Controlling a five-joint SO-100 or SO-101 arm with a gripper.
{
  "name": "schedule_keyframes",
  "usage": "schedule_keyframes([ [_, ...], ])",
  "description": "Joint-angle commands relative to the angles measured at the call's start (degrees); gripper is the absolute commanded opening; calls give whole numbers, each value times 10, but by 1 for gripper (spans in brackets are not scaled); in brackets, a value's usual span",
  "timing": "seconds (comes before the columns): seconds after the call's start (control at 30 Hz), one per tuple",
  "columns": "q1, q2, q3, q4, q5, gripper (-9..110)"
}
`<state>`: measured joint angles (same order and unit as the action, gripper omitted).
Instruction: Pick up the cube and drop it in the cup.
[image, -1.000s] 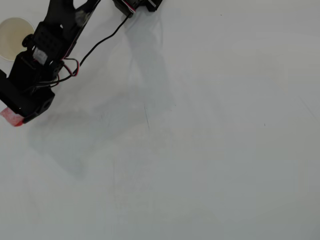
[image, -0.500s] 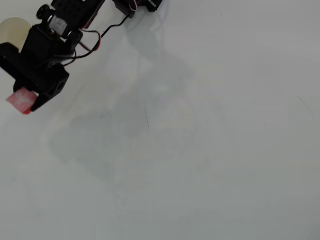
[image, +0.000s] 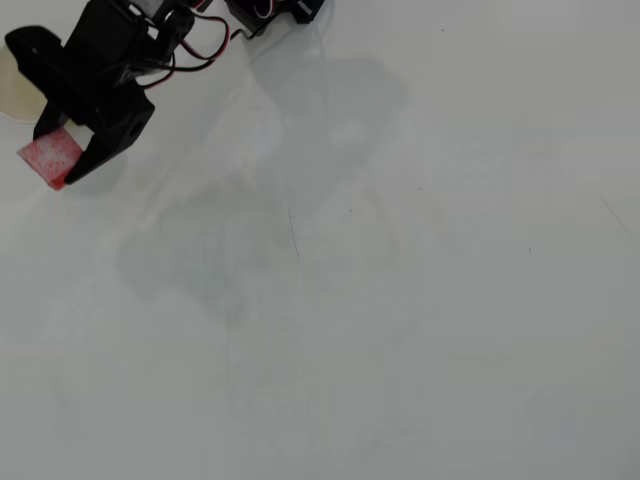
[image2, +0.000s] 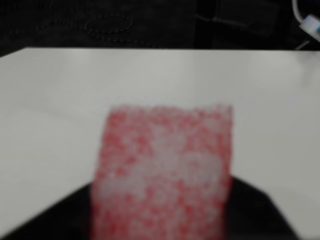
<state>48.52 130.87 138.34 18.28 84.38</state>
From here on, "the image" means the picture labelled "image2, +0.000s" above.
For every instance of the black stitched fabric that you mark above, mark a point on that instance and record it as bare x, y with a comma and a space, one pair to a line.
75, 30

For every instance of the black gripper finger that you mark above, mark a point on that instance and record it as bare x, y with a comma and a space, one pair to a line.
252, 215
55, 222

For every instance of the red speckled foam cube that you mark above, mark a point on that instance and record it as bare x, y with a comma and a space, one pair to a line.
162, 175

